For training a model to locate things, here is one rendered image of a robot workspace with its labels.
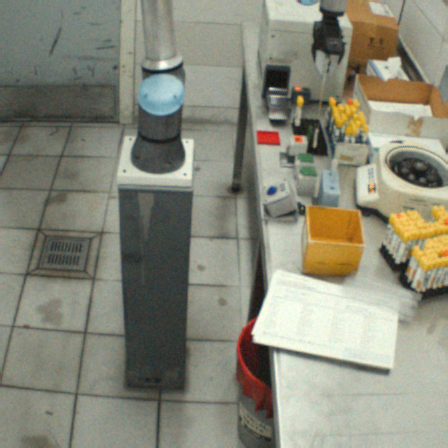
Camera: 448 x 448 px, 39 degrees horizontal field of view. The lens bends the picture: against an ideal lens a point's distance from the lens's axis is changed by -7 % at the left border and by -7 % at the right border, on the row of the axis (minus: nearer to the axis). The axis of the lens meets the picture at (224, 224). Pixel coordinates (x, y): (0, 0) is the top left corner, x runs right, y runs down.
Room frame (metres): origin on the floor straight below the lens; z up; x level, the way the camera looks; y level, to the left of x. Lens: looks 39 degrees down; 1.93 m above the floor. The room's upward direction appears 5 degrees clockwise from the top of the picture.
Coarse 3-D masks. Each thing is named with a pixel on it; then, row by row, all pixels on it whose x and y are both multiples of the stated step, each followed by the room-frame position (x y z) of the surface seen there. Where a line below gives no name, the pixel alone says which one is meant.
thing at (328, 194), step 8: (328, 176) 1.41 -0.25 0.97; (336, 176) 1.42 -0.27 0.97; (320, 184) 1.42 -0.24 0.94; (328, 184) 1.38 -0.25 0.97; (336, 184) 1.38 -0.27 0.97; (320, 192) 1.40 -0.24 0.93; (328, 192) 1.34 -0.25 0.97; (336, 192) 1.35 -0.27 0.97; (312, 200) 1.43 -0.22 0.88; (320, 200) 1.38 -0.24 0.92; (328, 200) 1.34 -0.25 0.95; (336, 200) 1.34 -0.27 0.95
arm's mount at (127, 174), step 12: (132, 144) 1.59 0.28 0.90; (192, 144) 1.62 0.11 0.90; (192, 156) 1.56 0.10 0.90; (120, 168) 1.47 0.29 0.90; (132, 168) 1.47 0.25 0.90; (120, 180) 1.44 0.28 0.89; (132, 180) 1.44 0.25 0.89; (144, 180) 1.44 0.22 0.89; (156, 180) 1.44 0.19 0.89; (168, 180) 1.45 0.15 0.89; (180, 180) 1.45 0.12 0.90
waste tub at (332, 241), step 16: (320, 208) 1.28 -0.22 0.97; (336, 208) 1.28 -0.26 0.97; (304, 224) 1.26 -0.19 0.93; (320, 224) 1.28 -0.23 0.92; (336, 224) 1.28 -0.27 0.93; (352, 224) 1.28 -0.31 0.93; (304, 240) 1.21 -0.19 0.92; (320, 240) 1.27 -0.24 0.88; (336, 240) 1.27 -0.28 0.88; (352, 240) 1.27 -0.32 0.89; (304, 256) 1.17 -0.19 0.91; (320, 256) 1.15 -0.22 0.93; (336, 256) 1.15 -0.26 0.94; (352, 256) 1.15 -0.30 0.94; (304, 272) 1.15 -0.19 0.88; (320, 272) 1.15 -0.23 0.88; (336, 272) 1.15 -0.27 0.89
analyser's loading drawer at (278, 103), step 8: (272, 88) 1.99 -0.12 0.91; (280, 88) 1.99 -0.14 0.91; (272, 96) 1.87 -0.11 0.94; (280, 96) 1.87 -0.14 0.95; (272, 104) 1.87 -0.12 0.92; (280, 104) 1.87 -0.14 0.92; (288, 104) 1.89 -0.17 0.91; (272, 112) 1.82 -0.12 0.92; (280, 112) 1.82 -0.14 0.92; (288, 112) 1.82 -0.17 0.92
